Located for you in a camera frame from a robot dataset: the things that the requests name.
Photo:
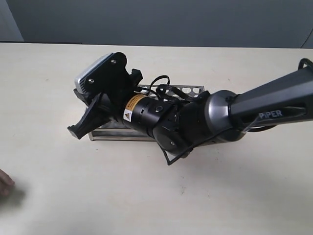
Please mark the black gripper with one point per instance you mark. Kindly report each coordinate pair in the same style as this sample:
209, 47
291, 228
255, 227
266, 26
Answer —
107, 87

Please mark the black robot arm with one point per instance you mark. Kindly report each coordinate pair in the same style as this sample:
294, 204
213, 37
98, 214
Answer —
179, 122

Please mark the stainless steel test tube rack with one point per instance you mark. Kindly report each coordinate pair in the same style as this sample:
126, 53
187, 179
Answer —
116, 131

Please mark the person's bare hand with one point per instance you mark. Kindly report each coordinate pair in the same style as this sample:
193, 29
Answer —
7, 184

